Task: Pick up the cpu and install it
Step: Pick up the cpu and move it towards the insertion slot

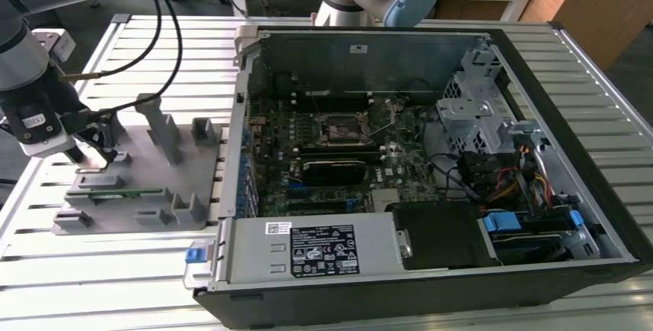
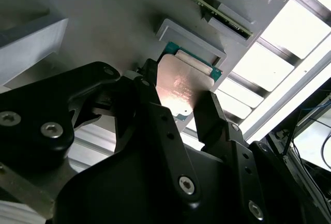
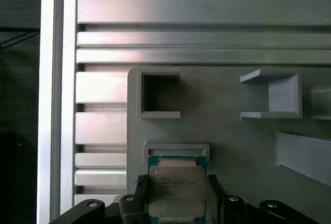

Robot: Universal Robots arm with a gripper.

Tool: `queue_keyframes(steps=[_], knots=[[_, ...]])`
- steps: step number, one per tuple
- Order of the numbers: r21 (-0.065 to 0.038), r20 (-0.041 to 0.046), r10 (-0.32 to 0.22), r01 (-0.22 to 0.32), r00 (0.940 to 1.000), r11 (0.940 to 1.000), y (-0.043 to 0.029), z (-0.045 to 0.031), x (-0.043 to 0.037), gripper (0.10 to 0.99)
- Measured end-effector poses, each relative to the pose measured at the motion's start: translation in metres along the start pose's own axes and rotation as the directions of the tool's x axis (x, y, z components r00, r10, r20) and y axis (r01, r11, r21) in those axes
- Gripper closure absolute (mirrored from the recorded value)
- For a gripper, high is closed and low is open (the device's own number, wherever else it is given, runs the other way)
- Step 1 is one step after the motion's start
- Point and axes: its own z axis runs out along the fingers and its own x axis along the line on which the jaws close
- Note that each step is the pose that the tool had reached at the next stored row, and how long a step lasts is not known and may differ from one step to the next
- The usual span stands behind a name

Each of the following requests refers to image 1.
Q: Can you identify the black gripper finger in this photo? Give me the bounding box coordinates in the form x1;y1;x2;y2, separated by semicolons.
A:
91;115;128;168
64;138;93;165

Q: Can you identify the silver CPU green edge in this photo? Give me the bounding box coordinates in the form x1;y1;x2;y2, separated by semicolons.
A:
85;147;108;170

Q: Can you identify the metal socket cover frame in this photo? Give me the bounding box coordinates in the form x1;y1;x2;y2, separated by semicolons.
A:
358;96;404;138

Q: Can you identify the CPU socket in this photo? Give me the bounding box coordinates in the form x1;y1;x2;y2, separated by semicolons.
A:
315;112;371;147

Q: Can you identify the grey plastic parts rack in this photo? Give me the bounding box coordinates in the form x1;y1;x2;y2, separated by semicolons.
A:
52;92;228;237

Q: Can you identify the green RAM stick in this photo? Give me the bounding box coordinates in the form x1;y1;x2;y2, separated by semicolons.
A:
88;189;164;199

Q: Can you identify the blue case latch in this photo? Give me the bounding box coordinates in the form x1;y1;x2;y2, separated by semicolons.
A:
185;242;208;265

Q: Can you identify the grey power supply with label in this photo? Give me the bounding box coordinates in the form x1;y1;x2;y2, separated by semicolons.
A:
216;214;407;284

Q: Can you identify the black graphics card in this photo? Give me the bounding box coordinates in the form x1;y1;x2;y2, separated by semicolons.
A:
300;159;367;187

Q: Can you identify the black RAM slot bank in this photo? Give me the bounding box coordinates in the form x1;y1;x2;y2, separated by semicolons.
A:
292;92;376;110
299;145;383;163

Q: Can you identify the silver chipset heatsink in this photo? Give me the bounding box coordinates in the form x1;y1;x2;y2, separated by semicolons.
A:
370;189;400;212

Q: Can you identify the green motherboard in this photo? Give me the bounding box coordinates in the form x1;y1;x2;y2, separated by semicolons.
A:
247;96;444;217

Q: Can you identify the black open PC case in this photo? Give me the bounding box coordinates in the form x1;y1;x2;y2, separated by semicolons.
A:
181;21;653;330

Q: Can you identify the black plastic shroud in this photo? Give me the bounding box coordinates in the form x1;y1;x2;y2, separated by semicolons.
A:
391;200;499;271

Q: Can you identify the silver drive cage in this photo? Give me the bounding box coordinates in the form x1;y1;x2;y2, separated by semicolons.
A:
435;50;545;156

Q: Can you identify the blue disk carrier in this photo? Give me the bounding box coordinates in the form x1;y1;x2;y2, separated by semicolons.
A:
482;212;521;235

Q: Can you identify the brown wooden cabinet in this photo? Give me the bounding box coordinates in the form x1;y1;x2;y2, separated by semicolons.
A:
522;0;653;70

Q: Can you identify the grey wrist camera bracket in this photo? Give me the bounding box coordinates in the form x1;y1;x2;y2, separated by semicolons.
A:
29;28;77;65

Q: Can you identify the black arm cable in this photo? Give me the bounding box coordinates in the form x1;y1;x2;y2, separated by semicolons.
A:
59;0;184;115

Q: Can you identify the red yellow wire bundle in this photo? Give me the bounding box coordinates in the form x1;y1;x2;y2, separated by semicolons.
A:
489;143;555;209

